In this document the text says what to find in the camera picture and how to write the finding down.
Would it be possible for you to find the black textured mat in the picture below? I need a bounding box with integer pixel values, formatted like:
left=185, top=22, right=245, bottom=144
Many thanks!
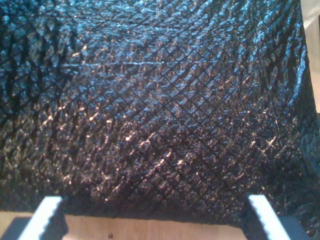
left=0, top=0, right=320, bottom=238

